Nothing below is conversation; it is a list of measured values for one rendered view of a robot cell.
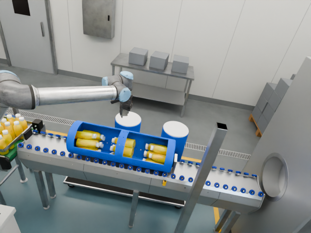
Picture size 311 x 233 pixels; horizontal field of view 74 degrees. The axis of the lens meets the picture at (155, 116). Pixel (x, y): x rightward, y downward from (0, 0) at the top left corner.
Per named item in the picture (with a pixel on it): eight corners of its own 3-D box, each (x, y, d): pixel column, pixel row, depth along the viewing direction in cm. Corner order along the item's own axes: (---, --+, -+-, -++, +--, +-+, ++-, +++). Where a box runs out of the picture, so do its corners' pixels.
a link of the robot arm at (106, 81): (108, 82, 128) (125, 79, 135) (100, 74, 135) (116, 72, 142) (108, 95, 133) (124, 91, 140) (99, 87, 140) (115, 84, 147)
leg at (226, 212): (218, 234, 239) (238, 201, 204) (213, 233, 239) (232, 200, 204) (217, 229, 244) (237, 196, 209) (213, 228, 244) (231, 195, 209)
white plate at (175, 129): (193, 134, 217) (193, 135, 218) (180, 119, 237) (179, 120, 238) (171, 138, 205) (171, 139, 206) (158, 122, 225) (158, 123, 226)
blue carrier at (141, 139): (168, 179, 175) (174, 158, 157) (68, 159, 178) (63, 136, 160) (171, 154, 197) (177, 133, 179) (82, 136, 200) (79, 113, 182)
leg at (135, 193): (133, 228, 230) (138, 193, 195) (127, 227, 230) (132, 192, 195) (133, 223, 235) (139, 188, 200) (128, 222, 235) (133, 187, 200)
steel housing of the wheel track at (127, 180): (250, 221, 189) (266, 199, 170) (22, 174, 195) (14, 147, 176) (243, 194, 213) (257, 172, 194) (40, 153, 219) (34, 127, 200)
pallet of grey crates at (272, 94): (309, 163, 370) (354, 107, 305) (265, 155, 372) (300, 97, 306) (283, 125, 470) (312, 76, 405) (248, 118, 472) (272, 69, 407)
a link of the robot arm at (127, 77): (116, 70, 141) (129, 69, 147) (115, 87, 148) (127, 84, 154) (123, 76, 136) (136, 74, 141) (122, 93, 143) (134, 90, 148)
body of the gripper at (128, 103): (129, 112, 154) (131, 98, 148) (118, 110, 155) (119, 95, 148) (132, 107, 161) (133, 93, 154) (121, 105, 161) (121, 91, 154)
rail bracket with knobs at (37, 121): (39, 133, 204) (37, 125, 198) (31, 131, 204) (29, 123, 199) (44, 127, 212) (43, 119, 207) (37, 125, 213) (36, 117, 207)
